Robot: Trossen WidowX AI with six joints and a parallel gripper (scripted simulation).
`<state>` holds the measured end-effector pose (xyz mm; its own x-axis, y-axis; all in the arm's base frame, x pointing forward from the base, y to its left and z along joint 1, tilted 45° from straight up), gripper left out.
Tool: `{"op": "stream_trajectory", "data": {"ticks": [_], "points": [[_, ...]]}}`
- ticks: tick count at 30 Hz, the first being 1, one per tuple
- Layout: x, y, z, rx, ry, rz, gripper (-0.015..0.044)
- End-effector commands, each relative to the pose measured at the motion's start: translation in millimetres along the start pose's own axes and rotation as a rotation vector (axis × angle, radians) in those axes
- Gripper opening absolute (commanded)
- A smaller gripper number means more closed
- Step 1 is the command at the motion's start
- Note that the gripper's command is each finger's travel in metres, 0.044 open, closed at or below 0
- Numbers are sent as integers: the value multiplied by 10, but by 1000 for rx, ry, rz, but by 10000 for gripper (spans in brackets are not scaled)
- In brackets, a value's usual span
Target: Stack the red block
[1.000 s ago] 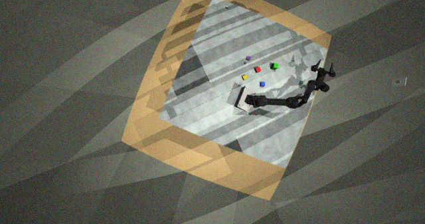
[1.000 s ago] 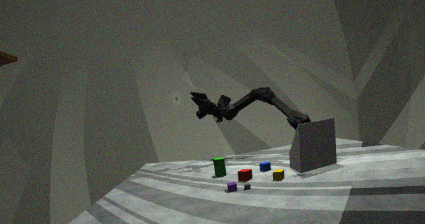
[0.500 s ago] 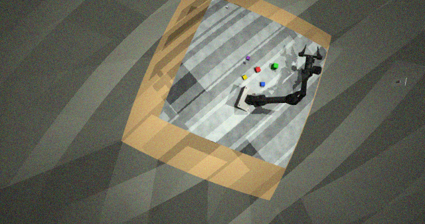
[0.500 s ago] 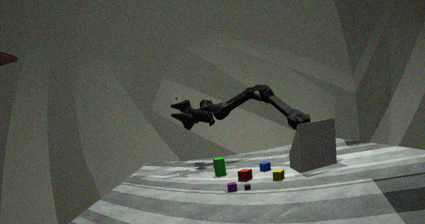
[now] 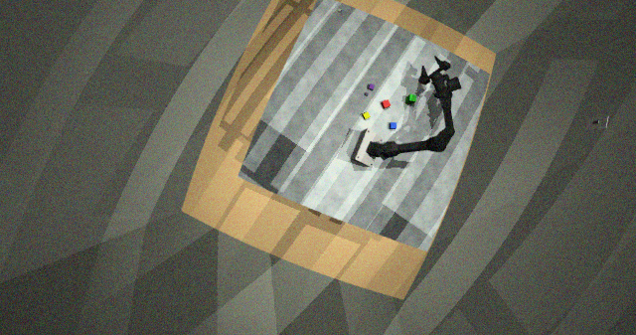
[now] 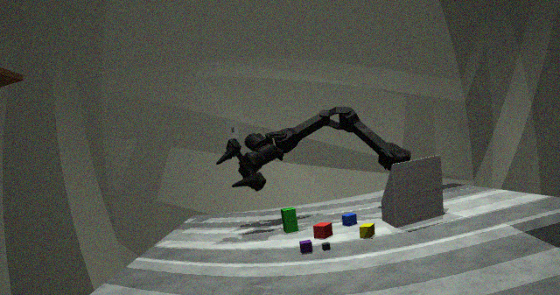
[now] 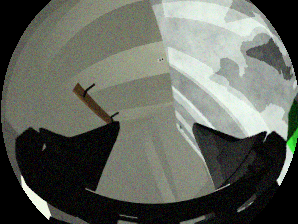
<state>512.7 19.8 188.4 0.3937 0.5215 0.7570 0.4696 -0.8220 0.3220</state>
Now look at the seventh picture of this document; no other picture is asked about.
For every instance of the green block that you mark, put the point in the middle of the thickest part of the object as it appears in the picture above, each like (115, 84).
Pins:
(291, 113)
(292, 132)

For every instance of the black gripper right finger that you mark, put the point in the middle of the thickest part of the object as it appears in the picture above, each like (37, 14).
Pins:
(223, 154)

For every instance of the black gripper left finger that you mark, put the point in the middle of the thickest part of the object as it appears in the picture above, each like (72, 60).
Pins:
(86, 153)

